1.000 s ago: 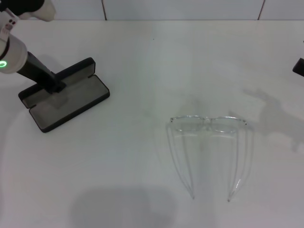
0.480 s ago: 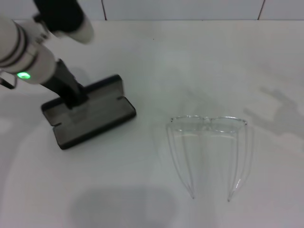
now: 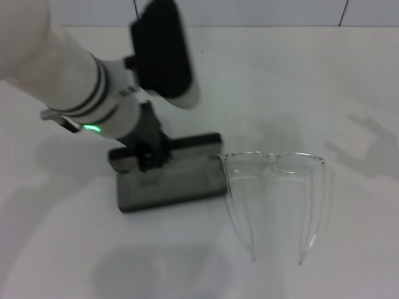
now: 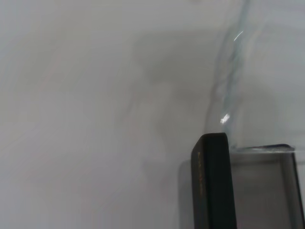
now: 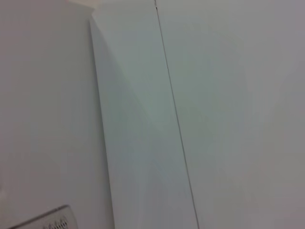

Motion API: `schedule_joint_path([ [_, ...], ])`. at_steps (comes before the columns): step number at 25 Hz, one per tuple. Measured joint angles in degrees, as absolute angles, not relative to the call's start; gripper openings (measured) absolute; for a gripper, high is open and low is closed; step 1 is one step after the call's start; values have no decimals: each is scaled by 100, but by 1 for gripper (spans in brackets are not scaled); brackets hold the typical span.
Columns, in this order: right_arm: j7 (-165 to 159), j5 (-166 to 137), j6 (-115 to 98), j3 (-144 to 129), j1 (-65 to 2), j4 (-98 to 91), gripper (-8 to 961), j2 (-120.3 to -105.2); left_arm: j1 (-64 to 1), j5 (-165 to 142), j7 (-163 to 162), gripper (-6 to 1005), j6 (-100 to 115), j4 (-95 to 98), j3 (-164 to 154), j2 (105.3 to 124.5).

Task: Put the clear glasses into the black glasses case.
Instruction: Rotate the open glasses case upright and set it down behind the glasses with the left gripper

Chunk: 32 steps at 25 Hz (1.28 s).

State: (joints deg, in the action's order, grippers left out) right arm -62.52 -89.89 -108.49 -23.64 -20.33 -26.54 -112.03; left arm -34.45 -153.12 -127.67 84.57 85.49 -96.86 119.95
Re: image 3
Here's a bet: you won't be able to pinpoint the clear transparent glasses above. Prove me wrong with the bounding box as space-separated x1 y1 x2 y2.
219 151 327 265

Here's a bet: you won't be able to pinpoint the black glasses case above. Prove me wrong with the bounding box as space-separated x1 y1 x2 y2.
108 133 228 214

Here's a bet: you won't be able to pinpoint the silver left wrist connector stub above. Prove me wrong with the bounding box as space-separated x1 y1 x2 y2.
39 107 82 134

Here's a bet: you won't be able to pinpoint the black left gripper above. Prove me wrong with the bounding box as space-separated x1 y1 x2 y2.
118 99 171 173

